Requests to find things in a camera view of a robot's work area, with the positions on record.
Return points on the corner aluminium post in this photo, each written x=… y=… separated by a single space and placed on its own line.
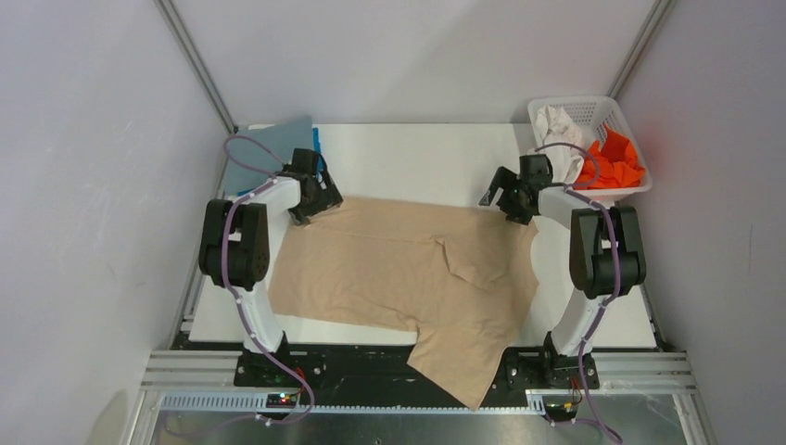
x=649 y=30
x=183 y=38

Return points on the controller board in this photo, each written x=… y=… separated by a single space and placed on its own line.
x=281 y=400
x=565 y=413

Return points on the white crumpled t-shirt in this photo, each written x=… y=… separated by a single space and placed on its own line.
x=554 y=125

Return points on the left corner aluminium post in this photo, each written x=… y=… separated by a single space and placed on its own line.
x=183 y=38

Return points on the right corner aluminium post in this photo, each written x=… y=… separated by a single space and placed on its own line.
x=649 y=30

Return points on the white plastic laundry basket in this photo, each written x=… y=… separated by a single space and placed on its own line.
x=590 y=113

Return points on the beige t-shirt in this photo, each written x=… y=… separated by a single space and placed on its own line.
x=461 y=279

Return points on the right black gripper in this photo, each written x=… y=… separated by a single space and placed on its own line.
x=506 y=178

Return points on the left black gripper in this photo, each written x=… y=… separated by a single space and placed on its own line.
x=328 y=197

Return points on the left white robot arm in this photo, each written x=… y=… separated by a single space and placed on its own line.
x=235 y=247

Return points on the folded grey t-shirt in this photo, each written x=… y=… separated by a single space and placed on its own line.
x=255 y=151

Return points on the left controller board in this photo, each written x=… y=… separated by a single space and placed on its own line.
x=281 y=400

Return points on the aluminium frame rail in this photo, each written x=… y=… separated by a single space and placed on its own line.
x=203 y=381

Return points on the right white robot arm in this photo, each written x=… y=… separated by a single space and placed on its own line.
x=606 y=260

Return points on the right controller board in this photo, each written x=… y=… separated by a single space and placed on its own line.
x=565 y=413

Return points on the orange crumpled t-shirt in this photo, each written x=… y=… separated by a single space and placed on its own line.
x=612 y=164

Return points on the folded blue t-shirt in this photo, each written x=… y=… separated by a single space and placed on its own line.
x=316 y=140

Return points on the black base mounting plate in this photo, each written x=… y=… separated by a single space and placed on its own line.
x=380 y=377

